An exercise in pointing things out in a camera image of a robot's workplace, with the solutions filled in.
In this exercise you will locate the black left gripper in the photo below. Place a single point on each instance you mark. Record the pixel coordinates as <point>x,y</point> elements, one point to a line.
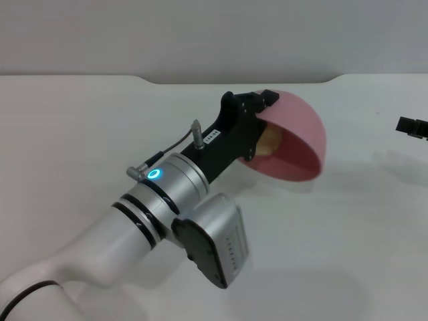
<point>230,140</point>

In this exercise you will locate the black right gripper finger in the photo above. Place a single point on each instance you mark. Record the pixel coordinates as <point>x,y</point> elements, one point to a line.
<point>413,128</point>

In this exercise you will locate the round egg yolk pastry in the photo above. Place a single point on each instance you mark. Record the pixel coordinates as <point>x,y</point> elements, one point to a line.
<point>271,142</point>

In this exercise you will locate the pink plastic bowl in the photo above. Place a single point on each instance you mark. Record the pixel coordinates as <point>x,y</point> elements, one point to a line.
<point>297,137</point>

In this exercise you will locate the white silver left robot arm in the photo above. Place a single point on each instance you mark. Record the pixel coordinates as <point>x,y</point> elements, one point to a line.
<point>100,244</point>

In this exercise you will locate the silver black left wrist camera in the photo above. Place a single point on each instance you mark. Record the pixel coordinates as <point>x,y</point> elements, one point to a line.
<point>217,240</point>

